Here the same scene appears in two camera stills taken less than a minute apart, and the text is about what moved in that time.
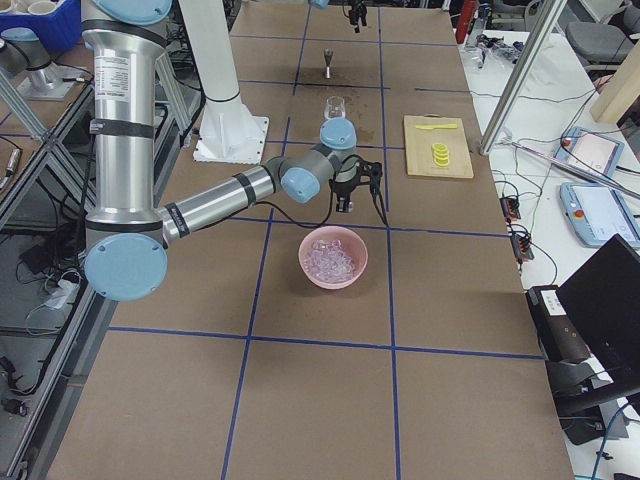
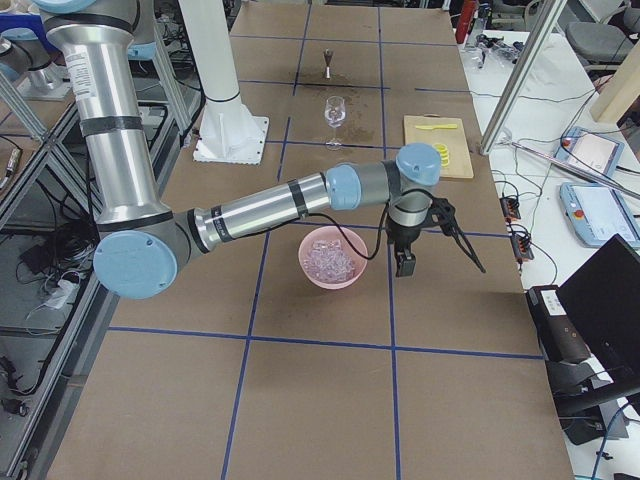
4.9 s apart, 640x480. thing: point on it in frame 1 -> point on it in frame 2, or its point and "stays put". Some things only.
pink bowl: x=333 y=257 stays put
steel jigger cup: x=328 y=53 stays put
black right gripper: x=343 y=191 -> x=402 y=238
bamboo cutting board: x=419 y=142 stays put
